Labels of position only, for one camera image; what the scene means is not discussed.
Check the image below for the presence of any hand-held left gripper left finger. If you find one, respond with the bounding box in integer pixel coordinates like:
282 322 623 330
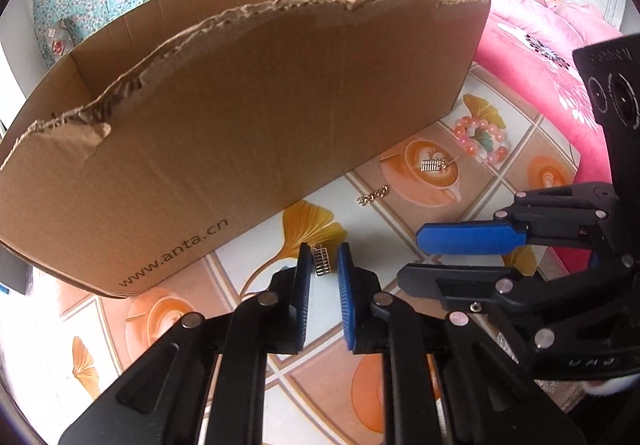
59 242 312 445

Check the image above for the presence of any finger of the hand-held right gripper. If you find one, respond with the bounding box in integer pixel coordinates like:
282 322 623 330
416 182 621 257
397 240 640 351

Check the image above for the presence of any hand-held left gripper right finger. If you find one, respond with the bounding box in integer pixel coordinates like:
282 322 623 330
337 242 586 445

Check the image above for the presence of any gold abacus charm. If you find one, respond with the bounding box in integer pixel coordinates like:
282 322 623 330
312 246 332 277
420 156 458 173

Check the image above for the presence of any brown cardboard box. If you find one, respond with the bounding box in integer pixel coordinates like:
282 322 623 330
0 0 492 300

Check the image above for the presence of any ginkgo print tablecloth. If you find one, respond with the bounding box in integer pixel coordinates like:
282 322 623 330
55 62 583 445

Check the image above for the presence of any red patterned roll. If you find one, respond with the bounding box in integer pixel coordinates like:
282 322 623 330
47 18 81 61

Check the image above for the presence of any gold chain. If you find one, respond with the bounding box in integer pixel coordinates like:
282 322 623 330
357 186 390 205

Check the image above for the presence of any pink bead bracelet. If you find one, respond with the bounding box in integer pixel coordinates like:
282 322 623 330
453 115 511 166

